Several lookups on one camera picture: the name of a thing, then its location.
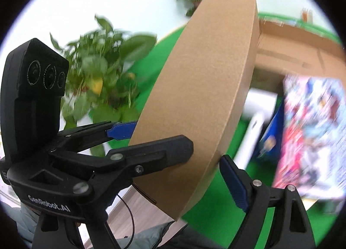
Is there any blue stapler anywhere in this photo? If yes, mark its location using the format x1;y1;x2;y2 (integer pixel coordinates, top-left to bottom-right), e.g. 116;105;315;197
257;101;284;163

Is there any large potted green plant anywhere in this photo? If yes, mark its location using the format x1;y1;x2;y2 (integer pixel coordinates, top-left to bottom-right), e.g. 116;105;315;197
49;14;158;158

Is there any colourful anime picture box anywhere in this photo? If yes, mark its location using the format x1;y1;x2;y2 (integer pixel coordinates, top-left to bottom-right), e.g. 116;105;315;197
273;75;345;200

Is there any green table cloth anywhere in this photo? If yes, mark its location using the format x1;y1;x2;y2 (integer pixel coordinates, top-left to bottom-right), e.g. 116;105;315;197
108;11;343;249

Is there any black thin cable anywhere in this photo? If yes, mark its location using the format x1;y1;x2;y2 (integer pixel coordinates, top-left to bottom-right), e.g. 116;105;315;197
115;193;136;249

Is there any large cardboard box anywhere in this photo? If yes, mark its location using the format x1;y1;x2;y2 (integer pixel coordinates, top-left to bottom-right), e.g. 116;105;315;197
250;19;345;94

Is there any white handheld fan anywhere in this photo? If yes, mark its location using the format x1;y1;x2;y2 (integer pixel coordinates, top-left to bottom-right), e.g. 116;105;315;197
233;88;278;170

